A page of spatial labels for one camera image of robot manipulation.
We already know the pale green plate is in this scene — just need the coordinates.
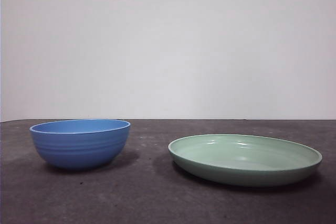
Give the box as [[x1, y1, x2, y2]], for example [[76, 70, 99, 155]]
[[167, 133, 323, 188]]

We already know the blue ribbed bowl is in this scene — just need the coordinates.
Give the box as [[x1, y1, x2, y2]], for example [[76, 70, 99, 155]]
[[29, 119, 131, 170]]

